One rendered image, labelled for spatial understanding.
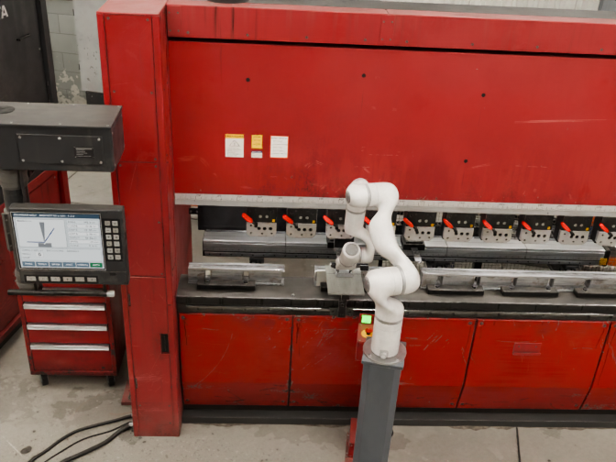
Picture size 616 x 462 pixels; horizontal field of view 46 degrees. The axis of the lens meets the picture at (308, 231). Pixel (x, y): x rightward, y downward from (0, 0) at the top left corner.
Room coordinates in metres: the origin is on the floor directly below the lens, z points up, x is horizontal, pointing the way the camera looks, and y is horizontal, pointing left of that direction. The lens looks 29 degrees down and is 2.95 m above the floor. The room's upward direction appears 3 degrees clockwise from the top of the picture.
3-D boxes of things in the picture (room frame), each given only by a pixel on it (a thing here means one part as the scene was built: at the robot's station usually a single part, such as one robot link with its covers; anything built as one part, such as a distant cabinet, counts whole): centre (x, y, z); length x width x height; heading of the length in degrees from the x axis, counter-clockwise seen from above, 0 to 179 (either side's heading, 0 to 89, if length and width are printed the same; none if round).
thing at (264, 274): (3.18, 0.36, 0.92); 0.50 x 0.06 x 0.10; 94
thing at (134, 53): (3.33, 0.80, 1.15); 0.85 x 0.25 x 2.30; 4
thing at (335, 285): (3.07, -0.20, 1.00); 0.26 x 0.18 x 0.01; 4
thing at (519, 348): (3.12, -1.22, 0.59); 0.15 x 0.02 x 0.07; 94
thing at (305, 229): (3.20, 0.04, 1.26); 0.15 x 0.09 x 0.17; 94
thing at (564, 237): (3.29, -1.36, 1.26); 0.15 x 0.09 x 0.17; 94
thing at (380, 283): (2.49, -0.33, 1.30); 0.19 x 0.12 x 0.24; 109
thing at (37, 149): (2.66, 1.03, 1.53); 0.51 x 0.25 x 0.85; 94
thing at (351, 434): (2.89, -0.38, 0.06); 0.25 x 0.20 x 0.12; 176
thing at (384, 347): (2.50, -0.36, 1.09); 0.19 x 0.19 x 0.18
